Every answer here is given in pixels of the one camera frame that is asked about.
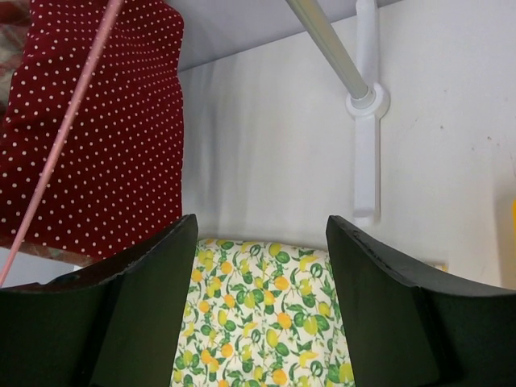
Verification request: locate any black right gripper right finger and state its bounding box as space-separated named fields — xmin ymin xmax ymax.
xmin=326 ymin=215 xmax=515 ymax=386

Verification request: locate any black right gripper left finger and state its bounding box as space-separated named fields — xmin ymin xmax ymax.
xmin=1 ymin=214 xmax=198 ymax=386

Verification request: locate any lemon print skirt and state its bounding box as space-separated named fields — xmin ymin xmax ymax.
xmin=170 ymin=239 xmax=355 ymax=386

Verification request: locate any pink wire hanger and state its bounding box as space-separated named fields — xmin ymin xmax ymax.
xmin=1 ymin=0 xmax=124 ymax=286

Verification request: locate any red polka dot skirt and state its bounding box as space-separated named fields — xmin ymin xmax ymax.
xmin=1 ymin=1 xmax=184 ymax=260

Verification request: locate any red plaid skirt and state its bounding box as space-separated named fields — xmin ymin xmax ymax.
xmin=1 ymin=1 xmax=82 ymax=262

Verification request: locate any yellow plastic tray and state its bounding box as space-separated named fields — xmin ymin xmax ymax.
xmin=423 ymin=195 xmax=515 ymax=289

